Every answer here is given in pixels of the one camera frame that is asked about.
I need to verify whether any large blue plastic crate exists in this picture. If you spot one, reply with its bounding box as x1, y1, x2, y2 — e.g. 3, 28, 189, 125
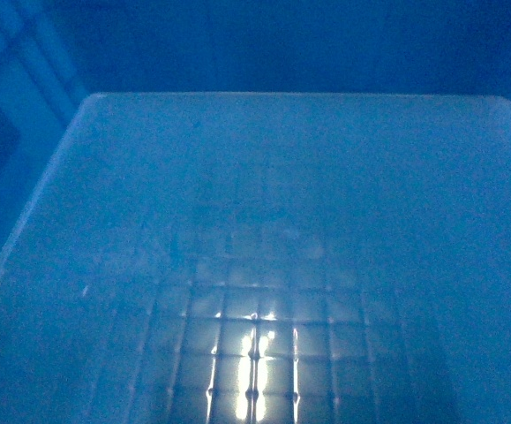
0, 0, 511, 424

